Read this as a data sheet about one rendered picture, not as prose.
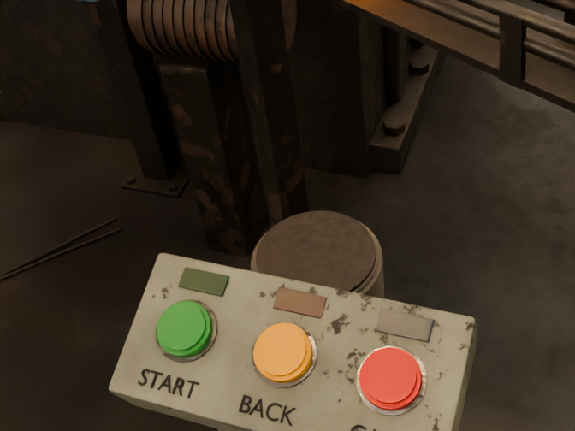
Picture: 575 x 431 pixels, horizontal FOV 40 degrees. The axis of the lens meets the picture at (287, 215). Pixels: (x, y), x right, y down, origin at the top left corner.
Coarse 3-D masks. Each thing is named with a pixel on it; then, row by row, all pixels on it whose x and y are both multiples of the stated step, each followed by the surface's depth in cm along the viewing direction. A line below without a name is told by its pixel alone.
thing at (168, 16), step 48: (144, 0) 110; (192, 0) 107; (288, 0) 110; (192, 48) 111; (288, 48) 113; (192, 96) 119; (240, 96) 127; (192, 144) 126; (240, 144) 131; (240, 192) 134; (240, 240) 140
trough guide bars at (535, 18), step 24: (408, 0) 68; (432, 0) 65; (480, 0) 60; (552, 0) 62; (480, 24) 61; (504, 24) 59; (528, 24) 57; (552, 24) 55; (504, 48) 60; (528, 48) 58; (552, 48) 57; (504, 72) 61
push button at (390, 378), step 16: (384, 352) 52; (400, 352) 52; (368, 368) 52; (384, 368) 51; (400, 368) 51; (416, 368) 51; (368, 384) 51; (384, 384) 51; (400, 384) 51; (416, 384) 51; (384, 400) 50; (400, 400) 50
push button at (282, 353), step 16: (272, 336) 54; (288, 336) 54; (304, 336) 54; (256, 352) 54; (272, 352) 53; (288, 352) 53; (304, 352) 53; (272, 368) 53; (288, 368) 53; (304, 368) 53
